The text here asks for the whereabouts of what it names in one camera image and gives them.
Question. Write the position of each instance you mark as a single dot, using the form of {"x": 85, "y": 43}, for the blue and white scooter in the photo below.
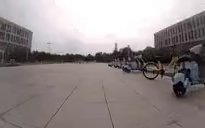
{"x": 186, "y": 75}

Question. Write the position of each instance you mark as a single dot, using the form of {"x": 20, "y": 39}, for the pole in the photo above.
{"x": 49, "y": 46}

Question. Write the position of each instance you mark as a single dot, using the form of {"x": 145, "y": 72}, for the yellow bicycle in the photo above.
{"x": 155, "y": 69}

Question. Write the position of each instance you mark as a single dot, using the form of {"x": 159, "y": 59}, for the grey paved plaza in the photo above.
{"x": 90, "y": 96}

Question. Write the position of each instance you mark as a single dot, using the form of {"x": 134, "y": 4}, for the row of trees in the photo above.
{"x": 73, "y": 56}

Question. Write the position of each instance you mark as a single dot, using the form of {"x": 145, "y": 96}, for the tower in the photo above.
{"x": 116, "y": 47}

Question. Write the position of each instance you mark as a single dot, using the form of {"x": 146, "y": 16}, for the row of parked scooters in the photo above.
{"x": 130, "y": 63}

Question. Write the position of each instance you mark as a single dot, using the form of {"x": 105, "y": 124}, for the grey multi-storey building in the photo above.
{"x": 190, "y": 31}
{"x": 8, "y": 36}

